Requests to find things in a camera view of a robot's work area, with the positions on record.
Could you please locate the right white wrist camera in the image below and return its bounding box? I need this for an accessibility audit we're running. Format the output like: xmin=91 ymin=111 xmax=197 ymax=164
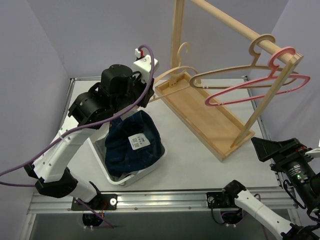
xmin=305 ymin=148 xmax=320 ymax=158

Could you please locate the dark blue denim skirt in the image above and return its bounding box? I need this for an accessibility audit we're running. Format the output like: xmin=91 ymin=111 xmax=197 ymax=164
xmin=104 ymin=110 xmax=165 ymax=178

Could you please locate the beige hanger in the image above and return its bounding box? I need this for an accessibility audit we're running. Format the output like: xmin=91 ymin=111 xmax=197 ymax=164
xmin=149 ymin=42 xmax=199 ymax=103
xmin=189 ymin=33 xmax=300 ymax=90

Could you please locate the beige hanger front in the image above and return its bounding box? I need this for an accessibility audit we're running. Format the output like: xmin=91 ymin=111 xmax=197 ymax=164
xmin=189 ymin=33 xmax=300 ymax=90

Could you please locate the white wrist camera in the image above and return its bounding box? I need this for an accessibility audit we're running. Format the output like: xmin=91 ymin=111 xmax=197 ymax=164
xmin=305 ymin=148 xmax=320 ymax=158
xmin=130 ymin=48 xmax=152 ymax=84

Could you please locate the aluminium mounting rail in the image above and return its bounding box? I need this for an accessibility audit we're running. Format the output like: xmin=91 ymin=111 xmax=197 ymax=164
xmin=26 ymin=191 xmax=266 ymax=215

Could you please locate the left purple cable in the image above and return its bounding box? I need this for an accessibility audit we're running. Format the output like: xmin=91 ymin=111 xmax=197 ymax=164
xmin=0 ymin=44 xmax=155 ymax=229

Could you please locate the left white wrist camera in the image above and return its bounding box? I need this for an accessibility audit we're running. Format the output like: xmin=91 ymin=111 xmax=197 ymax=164
xmin=130 ymin=48 xmax=152 ymax=84

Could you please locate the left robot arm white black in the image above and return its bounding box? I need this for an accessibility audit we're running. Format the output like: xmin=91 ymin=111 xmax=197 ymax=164
xmin=24 ymin=61 xmax=155 ymax=210

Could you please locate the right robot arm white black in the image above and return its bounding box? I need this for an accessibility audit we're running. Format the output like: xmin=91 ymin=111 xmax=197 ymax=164
xmin=222 ymin=137 xmax=320 ymax=240

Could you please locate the grey pleated skirt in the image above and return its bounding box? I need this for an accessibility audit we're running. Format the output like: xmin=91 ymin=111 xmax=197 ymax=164
xmin=92 ymin=139 xmax=140 ymax=186

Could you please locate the wooden clothes rack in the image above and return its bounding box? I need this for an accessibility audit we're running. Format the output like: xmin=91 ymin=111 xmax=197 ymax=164
xmin=155 ymin=0 xmax=310 ymax=161

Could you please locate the white plastic basket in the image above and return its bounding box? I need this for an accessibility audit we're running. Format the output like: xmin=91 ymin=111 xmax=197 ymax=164
xmin=88 ymin=125 xmax=167 ymax=187

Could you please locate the pink plastic hanger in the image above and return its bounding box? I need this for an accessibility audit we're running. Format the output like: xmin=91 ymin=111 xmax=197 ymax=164
xmin=204 ymin=46 xmax=311 ymax=108

